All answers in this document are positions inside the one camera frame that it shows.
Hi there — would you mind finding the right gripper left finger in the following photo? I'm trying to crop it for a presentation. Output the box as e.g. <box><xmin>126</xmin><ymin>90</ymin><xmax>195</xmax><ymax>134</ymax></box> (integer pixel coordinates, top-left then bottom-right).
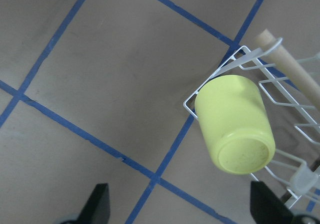
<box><xmin>77</xmin><ymin>183</ymin><xmax>111</xmax><ymax>223</ymax></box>

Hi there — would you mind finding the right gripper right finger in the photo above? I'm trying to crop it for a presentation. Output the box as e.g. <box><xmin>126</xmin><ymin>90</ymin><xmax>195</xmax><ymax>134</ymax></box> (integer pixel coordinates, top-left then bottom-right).
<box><xmin>249</xmin><ymin>181</ymin><xmax>294</xmax><ymax>224</ymax></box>

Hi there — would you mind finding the yellow-green ikea cup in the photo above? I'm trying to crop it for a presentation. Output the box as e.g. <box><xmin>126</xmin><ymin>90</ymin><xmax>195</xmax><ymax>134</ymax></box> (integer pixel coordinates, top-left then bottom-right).
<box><xmin>194</xmin><ymin>75</ymin><xmax>276</xmax><ymax>175</ymax></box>

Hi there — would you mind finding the wooden rack dowel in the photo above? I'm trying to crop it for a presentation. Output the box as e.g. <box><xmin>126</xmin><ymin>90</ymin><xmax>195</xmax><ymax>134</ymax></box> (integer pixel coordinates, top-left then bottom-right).
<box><xmin>255</xmin><ymin>29</ymin><xmax>320</xmax><ymax>100</ymax></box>

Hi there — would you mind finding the white wire cup rack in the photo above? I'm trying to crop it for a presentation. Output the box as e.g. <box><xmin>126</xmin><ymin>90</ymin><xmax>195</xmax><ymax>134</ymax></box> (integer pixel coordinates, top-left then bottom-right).
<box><xmin>183</xmin><ymin>46</ymin><xmax>320</xmax><ymax>213</ymax></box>

